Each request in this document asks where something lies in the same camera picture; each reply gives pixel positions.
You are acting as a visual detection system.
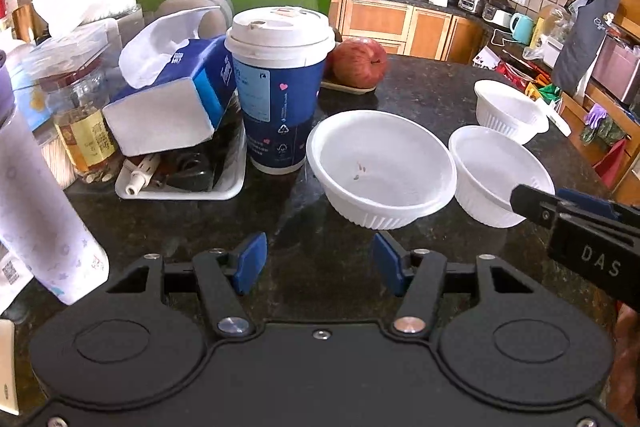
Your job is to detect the pink appliance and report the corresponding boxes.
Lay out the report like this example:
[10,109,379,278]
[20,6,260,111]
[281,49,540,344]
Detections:
[597,32,640,105]

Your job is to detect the blue paper cup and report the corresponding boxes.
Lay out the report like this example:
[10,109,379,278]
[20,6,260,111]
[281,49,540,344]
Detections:
[224,6,336,174]

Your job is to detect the red cloth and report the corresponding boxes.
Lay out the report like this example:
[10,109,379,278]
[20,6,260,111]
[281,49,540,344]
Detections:
[592,138,631,188]

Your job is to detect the white water bottle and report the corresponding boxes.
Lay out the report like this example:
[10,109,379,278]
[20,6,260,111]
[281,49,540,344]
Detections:
[0,49,110,306]

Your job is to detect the blue tissue pack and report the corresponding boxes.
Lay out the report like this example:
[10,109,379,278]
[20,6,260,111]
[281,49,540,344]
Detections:
[102,6,237,156]

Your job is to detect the white plastic tube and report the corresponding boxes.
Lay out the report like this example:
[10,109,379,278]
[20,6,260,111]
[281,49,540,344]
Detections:
[124,154,161,196]

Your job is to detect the person's right forearm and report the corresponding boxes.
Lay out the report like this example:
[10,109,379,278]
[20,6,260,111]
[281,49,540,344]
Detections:
[616,307,640,413]

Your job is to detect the red apple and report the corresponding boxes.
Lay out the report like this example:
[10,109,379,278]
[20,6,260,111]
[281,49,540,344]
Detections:
[327,38,388,89]

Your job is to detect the green cloth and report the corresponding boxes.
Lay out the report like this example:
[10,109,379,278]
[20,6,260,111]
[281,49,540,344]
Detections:
[580,114,628,148]

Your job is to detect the black and white cooker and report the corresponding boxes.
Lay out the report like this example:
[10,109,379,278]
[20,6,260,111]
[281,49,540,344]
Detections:
[482,0,516,28]

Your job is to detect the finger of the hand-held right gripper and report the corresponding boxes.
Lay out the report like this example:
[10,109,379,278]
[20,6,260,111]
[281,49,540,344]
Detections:
[511,184,568,230]
[557,189,626,220]

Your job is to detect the white window box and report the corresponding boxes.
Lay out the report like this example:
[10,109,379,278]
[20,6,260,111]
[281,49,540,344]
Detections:
[537,99,571,138]

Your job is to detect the clear plastic container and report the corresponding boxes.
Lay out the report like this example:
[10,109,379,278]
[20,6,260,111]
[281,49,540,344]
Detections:
[155,0,235,40]

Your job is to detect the dark apron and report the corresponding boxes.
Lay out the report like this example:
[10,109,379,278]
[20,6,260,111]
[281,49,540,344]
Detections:
[551,0,621,98]

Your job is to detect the lower wooden cabinets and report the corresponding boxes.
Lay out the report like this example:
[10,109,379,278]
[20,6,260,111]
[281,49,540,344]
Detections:
[330,0,493,62]

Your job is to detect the beige fruit tray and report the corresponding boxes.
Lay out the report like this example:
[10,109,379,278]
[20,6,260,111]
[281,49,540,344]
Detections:
[320,77,377,95]

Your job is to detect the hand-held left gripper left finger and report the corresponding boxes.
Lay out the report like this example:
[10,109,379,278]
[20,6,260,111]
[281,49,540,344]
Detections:
[106,232,268,340]

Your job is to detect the white ribbed bowl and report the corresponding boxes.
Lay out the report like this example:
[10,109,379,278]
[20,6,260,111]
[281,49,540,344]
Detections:
[448,125,556,228]
[306,110,457,230]
[474,80,550,144]

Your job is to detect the paper slip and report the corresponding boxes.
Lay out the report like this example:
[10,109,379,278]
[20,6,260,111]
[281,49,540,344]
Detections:
[0,247,32,303]

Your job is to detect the red gift bags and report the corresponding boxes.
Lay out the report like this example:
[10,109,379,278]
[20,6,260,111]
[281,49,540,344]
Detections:
[472,47,561,100]

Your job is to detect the clear plastic bag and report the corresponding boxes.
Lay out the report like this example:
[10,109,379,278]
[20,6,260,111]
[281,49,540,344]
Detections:
[530,4,573,62]

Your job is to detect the white foam tray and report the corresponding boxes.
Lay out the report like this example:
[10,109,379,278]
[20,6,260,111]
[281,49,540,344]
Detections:
[115,122,247,200]

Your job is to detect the purple glove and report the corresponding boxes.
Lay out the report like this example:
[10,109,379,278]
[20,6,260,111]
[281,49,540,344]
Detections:
[582,103,608,130]

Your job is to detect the clear glass jar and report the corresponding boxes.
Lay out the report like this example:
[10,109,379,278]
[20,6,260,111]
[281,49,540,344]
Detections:
[22,19,126,185]

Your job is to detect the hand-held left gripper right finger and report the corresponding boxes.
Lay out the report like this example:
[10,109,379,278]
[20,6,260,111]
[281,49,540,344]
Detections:
[372,232,536,340]

